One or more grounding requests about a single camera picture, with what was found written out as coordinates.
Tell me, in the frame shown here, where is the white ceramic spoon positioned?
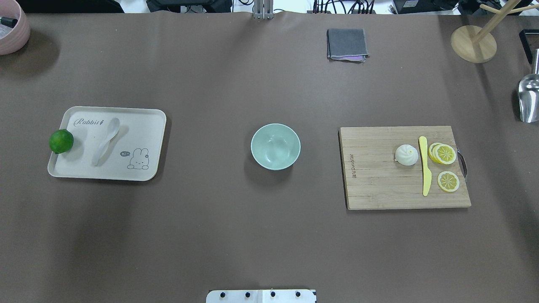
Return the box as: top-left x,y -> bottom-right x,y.
92,117 -> 120,166

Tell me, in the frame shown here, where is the light green ceramic bowl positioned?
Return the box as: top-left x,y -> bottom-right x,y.
250,123 -> 302,170

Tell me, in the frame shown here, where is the pink bowl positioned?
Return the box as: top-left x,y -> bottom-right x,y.
0,0 -> 30,55

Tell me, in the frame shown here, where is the bamboo cutting board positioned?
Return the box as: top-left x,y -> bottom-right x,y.
339,126 -> 471,210

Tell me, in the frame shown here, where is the grey folded cloth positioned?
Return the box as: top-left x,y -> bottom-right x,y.
326,28 -> 370,63

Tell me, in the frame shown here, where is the beige rabbit tray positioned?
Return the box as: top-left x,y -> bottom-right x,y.
48,106 -> 167,181

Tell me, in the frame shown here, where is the yellow plastic knife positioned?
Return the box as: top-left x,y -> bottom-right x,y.
418,136 -> 432,197

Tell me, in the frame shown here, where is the upper lemon slice stack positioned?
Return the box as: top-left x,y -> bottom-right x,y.
428,143 -> 457,165

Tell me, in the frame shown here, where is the lower lemon slice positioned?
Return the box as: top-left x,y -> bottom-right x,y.
437,171 -> 460,192

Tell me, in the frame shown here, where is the green lime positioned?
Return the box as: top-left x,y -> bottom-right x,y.
48,129 -> 75,154

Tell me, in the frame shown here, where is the wooden mug tree stand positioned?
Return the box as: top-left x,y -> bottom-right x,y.
450,0 -> 539,64

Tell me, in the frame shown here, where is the metal scoop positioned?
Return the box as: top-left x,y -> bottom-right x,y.
518,49 -> 539,123

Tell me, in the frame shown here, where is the aluminium frame post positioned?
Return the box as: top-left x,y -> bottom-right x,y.
253,0 -> 274,20

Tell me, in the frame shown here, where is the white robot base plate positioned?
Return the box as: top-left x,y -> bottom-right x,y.
206,288 -> 317,303

